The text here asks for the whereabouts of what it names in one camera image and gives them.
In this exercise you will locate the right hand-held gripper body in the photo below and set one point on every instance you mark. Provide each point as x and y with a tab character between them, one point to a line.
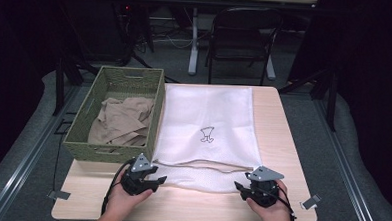
263	193

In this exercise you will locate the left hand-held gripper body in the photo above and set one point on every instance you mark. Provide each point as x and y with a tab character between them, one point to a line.
134	183

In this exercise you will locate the beige garment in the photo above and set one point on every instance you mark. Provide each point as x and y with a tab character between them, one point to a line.
120	124

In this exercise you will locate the green woven basket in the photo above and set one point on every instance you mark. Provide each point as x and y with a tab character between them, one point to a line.
82	149

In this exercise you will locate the white cloth with drawing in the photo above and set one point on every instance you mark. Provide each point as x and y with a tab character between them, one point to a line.
204	111

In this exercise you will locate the person's left hand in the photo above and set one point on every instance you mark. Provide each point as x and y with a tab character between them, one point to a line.
121	202

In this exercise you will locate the person's right hand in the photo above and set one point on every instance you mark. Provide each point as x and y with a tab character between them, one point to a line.
278	214

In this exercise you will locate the grey tape piece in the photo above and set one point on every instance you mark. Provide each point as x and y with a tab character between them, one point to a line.
59	195
310	201

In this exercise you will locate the white desk leg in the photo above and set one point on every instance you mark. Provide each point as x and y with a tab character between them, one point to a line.
194	47
271	70

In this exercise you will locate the black metal stand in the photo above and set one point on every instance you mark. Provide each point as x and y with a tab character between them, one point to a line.
60	84
331	96

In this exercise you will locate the black tripod stand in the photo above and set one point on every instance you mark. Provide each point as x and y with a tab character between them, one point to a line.
133	37

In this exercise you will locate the black folding chair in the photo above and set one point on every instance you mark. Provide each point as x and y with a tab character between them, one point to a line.
242	32

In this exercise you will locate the metal floor rail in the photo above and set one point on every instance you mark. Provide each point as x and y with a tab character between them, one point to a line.
28	156
348	170

